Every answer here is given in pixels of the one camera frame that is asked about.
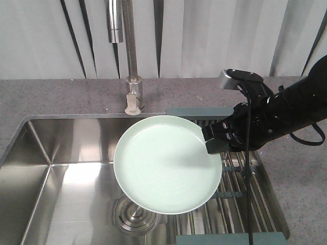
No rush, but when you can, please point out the white pleated curtain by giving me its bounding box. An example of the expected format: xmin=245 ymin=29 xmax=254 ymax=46
xmin=1 ymin=1 xmax=326 ymax=80

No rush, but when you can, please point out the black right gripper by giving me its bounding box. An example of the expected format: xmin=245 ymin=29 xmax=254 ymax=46
xmin=201 ymin=103 xmax=272 ymax=154

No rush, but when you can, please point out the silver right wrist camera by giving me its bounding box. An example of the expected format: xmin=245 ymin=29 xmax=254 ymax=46
xmin=218 ymin=68 xmax=241 ymax=90

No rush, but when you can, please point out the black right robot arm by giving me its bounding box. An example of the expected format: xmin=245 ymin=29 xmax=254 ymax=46
xmin=202 ymin=57 xmax=326 ymax=154

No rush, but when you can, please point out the round steel sink drain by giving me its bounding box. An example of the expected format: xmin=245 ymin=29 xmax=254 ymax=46
xmin=112 ymin=194 xmax=161 ymax=236

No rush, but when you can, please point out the steel kitchen faucet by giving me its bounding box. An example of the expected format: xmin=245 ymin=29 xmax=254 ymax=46
xmin=106 ymin=0 xmax=144 ymax=116

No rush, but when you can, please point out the black camera cable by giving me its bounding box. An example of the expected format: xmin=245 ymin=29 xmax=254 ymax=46
xmin=236 ymin=85 xmax=325 ymax=245

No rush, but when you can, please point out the pale green round plate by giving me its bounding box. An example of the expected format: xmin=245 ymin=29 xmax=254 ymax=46
xmin=113 ymin=115 xmax=222 ymax=214

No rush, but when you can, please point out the stainless steel sink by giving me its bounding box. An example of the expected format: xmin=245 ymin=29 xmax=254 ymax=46
xmin=1 ymin=116 xmax=173 ymax=244

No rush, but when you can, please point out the steel roll-up drying rack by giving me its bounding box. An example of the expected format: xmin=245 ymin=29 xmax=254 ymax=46
xmin=166 ymin=107 xmax=289 ymax=245

